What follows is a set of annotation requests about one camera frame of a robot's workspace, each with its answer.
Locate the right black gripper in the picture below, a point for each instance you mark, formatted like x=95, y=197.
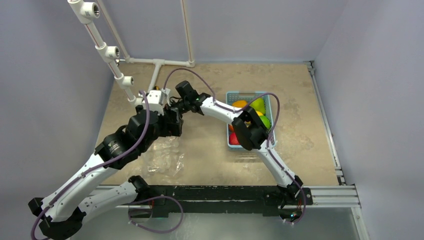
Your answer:
x=185, y=105

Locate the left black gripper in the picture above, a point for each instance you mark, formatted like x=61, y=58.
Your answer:
x=173, y=128

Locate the clear zip top bag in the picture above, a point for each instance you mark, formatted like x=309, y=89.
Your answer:
x=165, y=156

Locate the orange mango fruit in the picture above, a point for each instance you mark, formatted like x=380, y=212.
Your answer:
x=239, y=103

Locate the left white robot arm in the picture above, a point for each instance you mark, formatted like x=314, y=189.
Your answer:
x=62, y=214

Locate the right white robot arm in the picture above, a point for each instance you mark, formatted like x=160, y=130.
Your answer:
x=251, y=133

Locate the red apple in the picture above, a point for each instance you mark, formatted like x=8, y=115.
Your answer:
x=233, y=140

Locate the green pear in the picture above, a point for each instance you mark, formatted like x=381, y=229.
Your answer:
x=259, y=105

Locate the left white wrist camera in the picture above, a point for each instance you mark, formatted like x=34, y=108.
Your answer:
x=157, y=100

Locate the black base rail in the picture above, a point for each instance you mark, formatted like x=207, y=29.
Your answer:
x=266, y=200

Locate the white pipe frame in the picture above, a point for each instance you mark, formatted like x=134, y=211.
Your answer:
x=87, y=12

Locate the aluminium frame rail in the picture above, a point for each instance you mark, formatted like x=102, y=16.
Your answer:
x=342, y=196

